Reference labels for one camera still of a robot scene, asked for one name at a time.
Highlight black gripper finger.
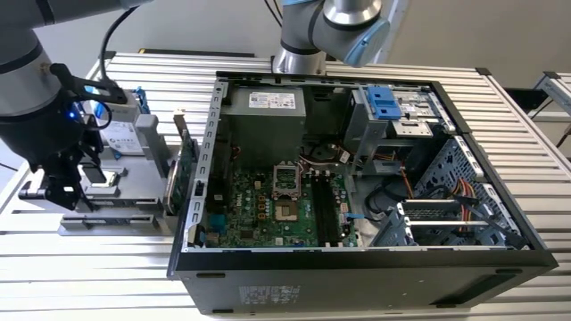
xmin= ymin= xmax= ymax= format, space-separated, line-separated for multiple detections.
xmin=83 ymin=143 xmax=104 ymax=212
xmin=34 ymin=156 xmax=86 ymax=211

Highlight grey parts rack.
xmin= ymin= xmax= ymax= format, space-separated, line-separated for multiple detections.
xmin=58 ymin=113 xmax=191 ymax=237

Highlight hard disk in blue carrier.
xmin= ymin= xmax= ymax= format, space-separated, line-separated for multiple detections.
xmin=83 ymin=85 xmax=151 ymax=161

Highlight green graphics card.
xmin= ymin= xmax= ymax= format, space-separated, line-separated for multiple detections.
xmin=162 ymin=106 xmax=200 ymax=217

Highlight grey power supply unit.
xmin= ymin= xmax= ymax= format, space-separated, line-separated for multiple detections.
xmin=222 ymin=85 xmax=309 ymax=170

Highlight CPU socket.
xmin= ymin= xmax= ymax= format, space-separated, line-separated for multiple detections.
xmin=273 ymin=199 xmax=301 ymax=224

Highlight green motherboard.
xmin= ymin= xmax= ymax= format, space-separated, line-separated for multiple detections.
xmin=203 ymin=166 xmax=362 ymax=250

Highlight black round fan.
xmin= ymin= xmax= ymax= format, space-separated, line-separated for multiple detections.
xmin=307 ymin=142 xmax=345 ymax=165

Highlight silver metal drive cage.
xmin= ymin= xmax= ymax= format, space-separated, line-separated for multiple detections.
xmin=343 ymin=85 xmax=449 ymax=175

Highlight blue plastic drive latch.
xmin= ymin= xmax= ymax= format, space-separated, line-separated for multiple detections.
xmin=366 ymin=85 xmax=403 ymax=120

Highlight black PC case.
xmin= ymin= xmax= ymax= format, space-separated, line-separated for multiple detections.
xmin=167 ymin=68 xmax=559 ymax=315

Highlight perforated metal disk bay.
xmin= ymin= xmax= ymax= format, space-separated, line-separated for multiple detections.
xmin=373 ymin=197 xmax=525 ymax=251

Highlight metal slat side table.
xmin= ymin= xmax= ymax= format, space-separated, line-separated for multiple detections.
xmin=529 ymin=70 xmax=571 ymax=148

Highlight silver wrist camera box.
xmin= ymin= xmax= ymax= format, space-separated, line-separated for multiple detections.
xmin=104 ymin=96 xmax=136 ymax=124

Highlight thin black camera cable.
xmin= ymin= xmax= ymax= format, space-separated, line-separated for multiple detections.
xmin=84 ymin=5 xmax=144 ymax=130

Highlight power supply wire bundle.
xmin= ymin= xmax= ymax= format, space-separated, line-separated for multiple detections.
xmin=298 ymin=152 xmax=354 ymax=169

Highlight blue-plug data cable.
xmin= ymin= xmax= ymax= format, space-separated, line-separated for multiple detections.
xmin=343 ymin=212 xmax=390 ymax=221

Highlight black data cable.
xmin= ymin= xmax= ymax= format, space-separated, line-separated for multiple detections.
xmin=366 ymin=175 xmax=414 ymax=221

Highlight thin orange wire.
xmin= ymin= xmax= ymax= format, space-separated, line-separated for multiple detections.
xmin=374 ymin=150 xmax=413 ymax=199

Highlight orange yellow power wires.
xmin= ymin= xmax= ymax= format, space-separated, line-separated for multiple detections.
xmin=451 ymin=178 xmax=481 ymax=235

